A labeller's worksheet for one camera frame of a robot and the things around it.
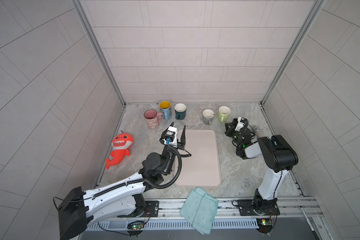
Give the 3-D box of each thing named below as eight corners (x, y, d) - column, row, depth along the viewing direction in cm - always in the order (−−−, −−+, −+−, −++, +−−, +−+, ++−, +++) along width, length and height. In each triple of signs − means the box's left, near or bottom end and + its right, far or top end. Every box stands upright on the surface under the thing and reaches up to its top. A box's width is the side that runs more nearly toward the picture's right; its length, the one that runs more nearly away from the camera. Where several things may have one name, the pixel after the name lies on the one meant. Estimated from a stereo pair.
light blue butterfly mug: (159, 122, 106) (157, 113, 98) (161, 110, 113) (159, 100, 106) (170, 122, 106) (169, 113, 98) (171, 110, 113) (170, 100, 106)
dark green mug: (175, 122, 107) (174, 113, 99) (175, 112, 113) (174, 103, 105) (186, 123, 107) (186, 113, 99) (186, 112, 113) (186, 103, 105)
